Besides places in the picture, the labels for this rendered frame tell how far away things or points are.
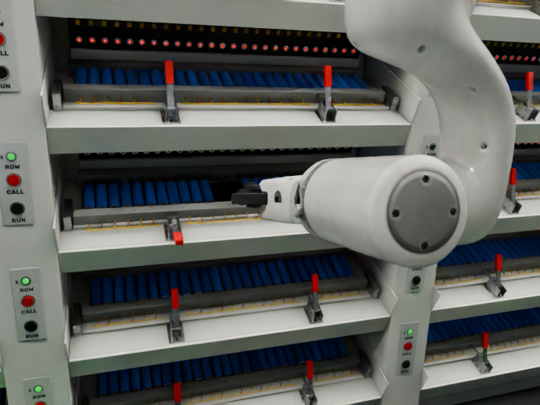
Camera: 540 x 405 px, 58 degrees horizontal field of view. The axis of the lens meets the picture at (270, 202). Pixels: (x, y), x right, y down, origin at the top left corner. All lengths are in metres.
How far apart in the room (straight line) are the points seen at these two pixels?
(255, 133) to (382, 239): 0.49
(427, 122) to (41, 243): 0.68
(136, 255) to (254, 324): 0.27
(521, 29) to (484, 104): 0.65
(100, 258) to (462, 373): 0.84
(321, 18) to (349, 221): 0.52
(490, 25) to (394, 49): 0.64
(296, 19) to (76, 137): 0.39
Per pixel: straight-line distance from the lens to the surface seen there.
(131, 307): 0.93
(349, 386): 1.13
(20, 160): 0.78
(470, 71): 0.40
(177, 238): 0.77
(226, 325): 0.94
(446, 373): 1.24
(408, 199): 0.36
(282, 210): 0.51
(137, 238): 0.83
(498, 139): 0.43
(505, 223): 1.13
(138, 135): 0.78
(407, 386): 1.16
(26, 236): 0.82
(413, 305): 1.06
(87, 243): 0.83
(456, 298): 1.14
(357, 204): 0.37
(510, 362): 1.35
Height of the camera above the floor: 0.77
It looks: 16 degrees down
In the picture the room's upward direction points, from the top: 2 degrees clockwise
